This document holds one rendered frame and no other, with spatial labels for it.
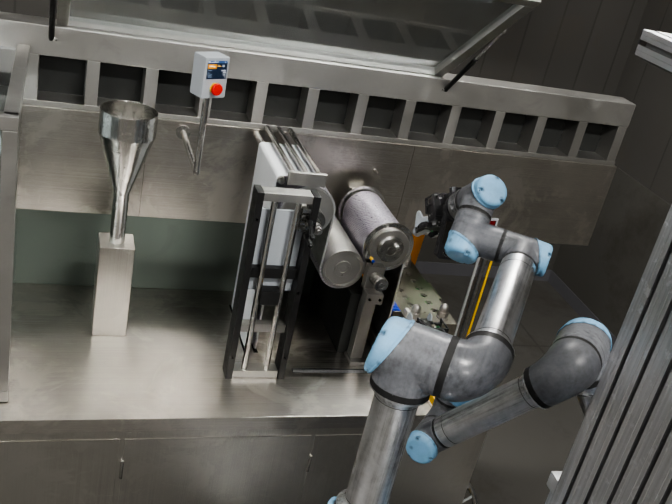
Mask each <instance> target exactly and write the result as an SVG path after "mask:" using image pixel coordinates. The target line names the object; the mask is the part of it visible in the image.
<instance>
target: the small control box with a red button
mask: <svg viewBox="0 0 672 504"><path fill-rule="evenodd" d="M229 62H230V57H228V56H226V55H224V54H222V53H220V52H195V55H194V62H193V70H192V78H191V86H190V92H191V93H192V94H194V95H196V96H197V97H199V98H201V99H203V98H223V97H224V96H225V89H226V82H227V76H228V69H229Z"/></svg>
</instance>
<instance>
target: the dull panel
mask: <svg viewBox="0 0 672 504"><path fill-rule="evenodd" d="M110 223H111V214H97V213H82V212H66V211H51V210H36V209H21V208H18V223H17V248H16V273H15V283H29V284H55V285H81V286H94V279H95V267H96V256H97V244H98V233H99V232H102V233H110ZM244 229H245V223H234V222H219V221H203V220H188V219H173V218H158V217H142V216H127V223H126V232H125V234H133V238H134V245H135V256H134V265H133V275H132V284H131V287H134V288H161V289H187V290H213V291H234V287H235V281H236V276H237V270H238V264H239V258H240V252H241V246H242V240H243V235H244ZM314 272H315V265H314V264H313V262H312V260H311V258H310V256H309V260H308V265H307V270H306V275H305V279H304V284H303V289H302V294H310V290H311V286H312V281H313V277H314Z"/></svg>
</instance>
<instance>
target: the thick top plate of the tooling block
mask: <svg viewBox="0 0 672 504"><path fill-rule="evenodd" d="M395 303H396V304H397V306H398V307H399V309H400V310H401V312H402V313H401V316H400V317H401V318H403V317H404V315H403V313H404V310H405V308H408V309H409V310H411V309H412V307H413V305H415V304H418V305H420V307H421V311H420V313H421V315H420V319H421V318H427V317H428V315H429V313H431V314H432V321H433V322H440V319H438V318H437V317H436V314H437V311H438V309H440V306H441V305H442V302H441V301H440V300H439V298H438V297H437V295H436V294H435V293H434V291H433V290H432V289H431V287H430V286H429V284H428V283H427V282H426V280H425V279H424V277H423V276H422V275H421V273H420V272H419V271H418V269H417V268H416V266H415V265H414V264H413V262H411V267H409V268H406V267H404V268H403V272H402V276H401V279H400V283H399V287H398V291H397V294H396V298H395ZM443 321H444V322H445V324H446V325H447V326H448V328H449V331H448V334H451V335H454V334H455V331H456V327H457V323H456V322H455V320H454V319H453V318H452V316H451V315H450V313H449V314H448V319H447V320H443Z"/></svg>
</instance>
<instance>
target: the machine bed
mask: <svg viewBox="0 0 672 504"><path fill-rule="evenodd" d="M93 290H94V286H81V285H55V284H29V283H15V288H14V298H13V307H12V318H11V344H10V369H9V394H8V402H0V434H32V433H88V432H143V431H199V430H255V429H310V428H365V424H366V421H367V417H368V414H369V410H370V407H371V403H372V400H373V396H374V391H373V390H372V389H371V387H370V384H369V381H370V377H371V373H370V374H369V373H293V372H292V369H291V368H330V369H364V366H350V365H349V363H348V361H347V359H346V357H345V355H344V353H337V352H336V349H335V347H334V345H333V343H332V341H331V339H330V337H329V335H328V333H327V330H326V328H325V326H324V324H323V322H322V320H321V318H320V316H319V314H318V311H317V309H316V307H315V305H314V303H313V301H312V299H311V297H310V294H301V298H300V303H299V308H298V312H297V317H296V322H295V327H294V331H293V336H292V341H291V346H290V350H289V355H288V360H287V365H286V369H285V374H284V379H277V377H276V378H237V377H232V379H225V376H224V372H223V362H224V356H225V350H226V344H227V339H228V333H229V327H230V321H231V315H232V313H231V310H230V306H229V305H232V299H233V293H234V291H213V290H187V289H161V288H134V287H131V293H130V302H129V311H128V320H127V330H126V336H99V335H92V327H91V313H92V302H93ZM269 334H270V332H259V335H258V340H257V345H256V349H254V346H253V343H252V344H251V350H250V355H249V360H248V363H264V360H265V355H266V349H267V344H268V339H269Z"/></svg>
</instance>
